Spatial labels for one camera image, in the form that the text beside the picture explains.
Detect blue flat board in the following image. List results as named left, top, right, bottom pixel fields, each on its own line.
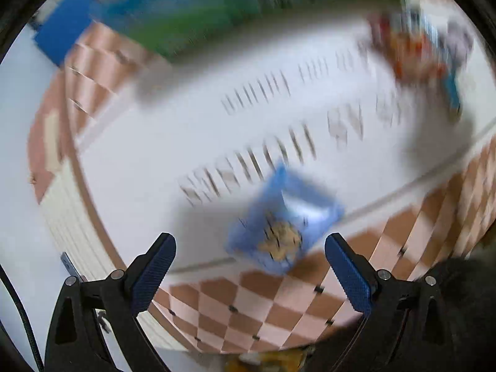
left=33, top=0, right=102, bottom=67

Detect green and blue box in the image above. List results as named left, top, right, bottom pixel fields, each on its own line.
left=90, top=0, right=424, bottom=63

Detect pink brown checkered tablecloth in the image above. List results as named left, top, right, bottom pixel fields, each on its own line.
left=26, top=19, right=496, bottom=354

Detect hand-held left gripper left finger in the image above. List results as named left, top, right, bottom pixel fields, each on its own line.
left=44, top=232, right=177, bottom=372

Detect black cable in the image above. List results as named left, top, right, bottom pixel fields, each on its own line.
left=0, top=267, right=44, bottom=372

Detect blue snack packet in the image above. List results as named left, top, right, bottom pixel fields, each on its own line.
left=225, top=162, right=346, bottom=277

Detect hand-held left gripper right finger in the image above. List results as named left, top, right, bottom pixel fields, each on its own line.
left=324, top=232, right=455, bottom=372

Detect yellow packet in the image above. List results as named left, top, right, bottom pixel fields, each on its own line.
left=224, top=348, right=314, bottom=372

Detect pile of colourful packets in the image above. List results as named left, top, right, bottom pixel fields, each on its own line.
left=363, top=0, right=476, bottom=122

